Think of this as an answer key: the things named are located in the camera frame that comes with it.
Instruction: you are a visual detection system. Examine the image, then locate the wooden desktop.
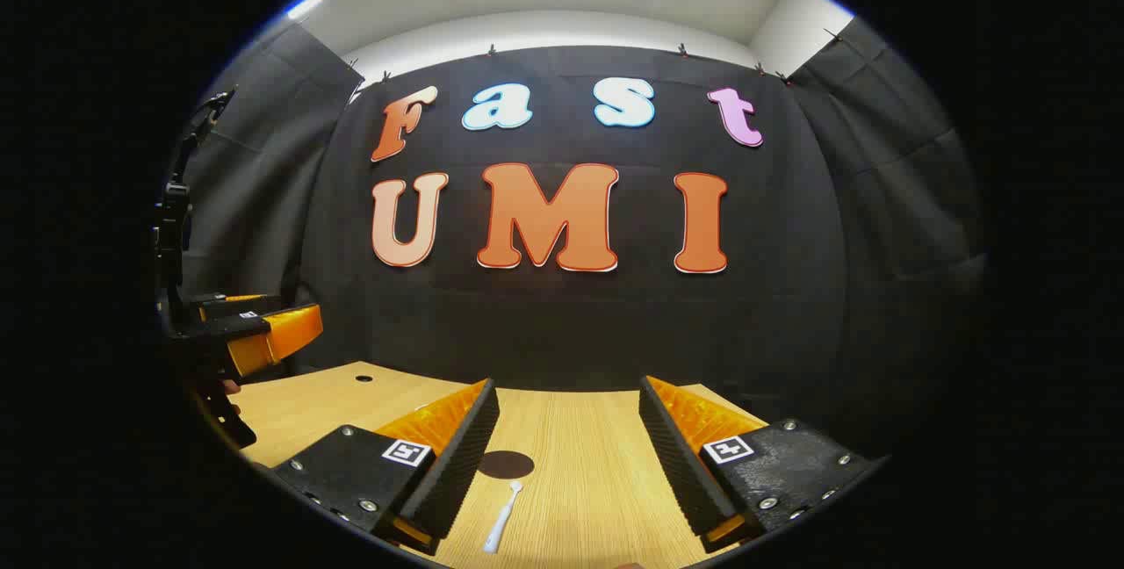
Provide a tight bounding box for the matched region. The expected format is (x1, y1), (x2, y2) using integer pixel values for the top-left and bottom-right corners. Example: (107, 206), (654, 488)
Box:
(230, 361), (774, 569)

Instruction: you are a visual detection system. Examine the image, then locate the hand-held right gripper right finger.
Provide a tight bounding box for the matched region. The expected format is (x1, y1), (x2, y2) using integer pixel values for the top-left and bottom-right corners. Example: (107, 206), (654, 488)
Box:
(638, 375), (888, 552)

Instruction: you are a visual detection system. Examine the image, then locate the black backdrop cloth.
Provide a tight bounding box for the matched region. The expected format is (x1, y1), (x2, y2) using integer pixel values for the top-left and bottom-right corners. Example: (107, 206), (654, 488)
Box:
(180, 18), (984, 465)

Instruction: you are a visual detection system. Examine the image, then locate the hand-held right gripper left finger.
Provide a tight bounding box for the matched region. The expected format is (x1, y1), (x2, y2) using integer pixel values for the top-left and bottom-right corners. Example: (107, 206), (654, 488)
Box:
(270, 378), (501, 557)

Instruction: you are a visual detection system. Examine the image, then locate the dark brown round coaster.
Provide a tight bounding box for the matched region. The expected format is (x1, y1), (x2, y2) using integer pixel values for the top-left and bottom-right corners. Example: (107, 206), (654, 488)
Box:
(479, 450), (536, 480)

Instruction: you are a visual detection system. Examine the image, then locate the white toothbrush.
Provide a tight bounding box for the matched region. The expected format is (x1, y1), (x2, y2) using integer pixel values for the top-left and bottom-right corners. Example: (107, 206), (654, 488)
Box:
(482, 479), (524, 554)

